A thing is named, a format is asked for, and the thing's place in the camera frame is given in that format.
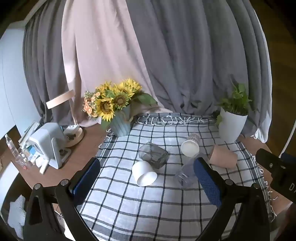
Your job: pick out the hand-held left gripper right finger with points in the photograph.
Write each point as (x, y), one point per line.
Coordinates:
(208, 183)

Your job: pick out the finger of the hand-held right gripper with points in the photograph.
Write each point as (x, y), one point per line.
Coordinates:
(268, 162)

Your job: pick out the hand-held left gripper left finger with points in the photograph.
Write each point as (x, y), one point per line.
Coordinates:
(89, 176)

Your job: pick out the clear plastic cup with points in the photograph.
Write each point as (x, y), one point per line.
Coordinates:
(185, 177)

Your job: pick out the white ribbed paper cup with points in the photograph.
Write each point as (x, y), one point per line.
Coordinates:
(190, 147)

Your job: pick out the white smooth cup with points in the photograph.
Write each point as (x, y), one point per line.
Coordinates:
(143, 171)

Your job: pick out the grey faceted glass cup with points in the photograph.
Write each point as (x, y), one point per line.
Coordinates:
(153, 154)

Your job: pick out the white curved pole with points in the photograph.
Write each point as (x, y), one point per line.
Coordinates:
(288, 139)

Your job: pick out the white plant pot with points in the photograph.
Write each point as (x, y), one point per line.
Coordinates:
(231, 126)

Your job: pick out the white and blue desktop device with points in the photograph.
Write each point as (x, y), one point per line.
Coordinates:
(46, 136)

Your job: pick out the checkered tablecloth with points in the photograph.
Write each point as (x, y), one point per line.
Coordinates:
(138, 208)

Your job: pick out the blue-grey ribbed vase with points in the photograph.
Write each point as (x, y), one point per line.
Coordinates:
(120, 124)

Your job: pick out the clear plastic bottle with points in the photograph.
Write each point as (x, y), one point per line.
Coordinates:
(11, 146)
(22, 161)

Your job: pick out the green potted plant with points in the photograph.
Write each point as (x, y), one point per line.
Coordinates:
(235, 99)

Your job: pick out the sunflower bouquet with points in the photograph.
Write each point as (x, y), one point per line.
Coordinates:
(111, 99)

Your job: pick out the striped star pillow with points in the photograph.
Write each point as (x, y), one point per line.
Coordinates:
(16, 213)

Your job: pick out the white desk lamp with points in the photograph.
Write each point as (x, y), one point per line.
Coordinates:
(60, 99)

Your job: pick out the white cabinet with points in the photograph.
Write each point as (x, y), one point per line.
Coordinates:
(11, 81)

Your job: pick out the pale pink curtain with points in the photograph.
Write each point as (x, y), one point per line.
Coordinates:
(99, 51)

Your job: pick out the grey curtain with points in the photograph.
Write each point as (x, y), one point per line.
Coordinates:
(196, 58)

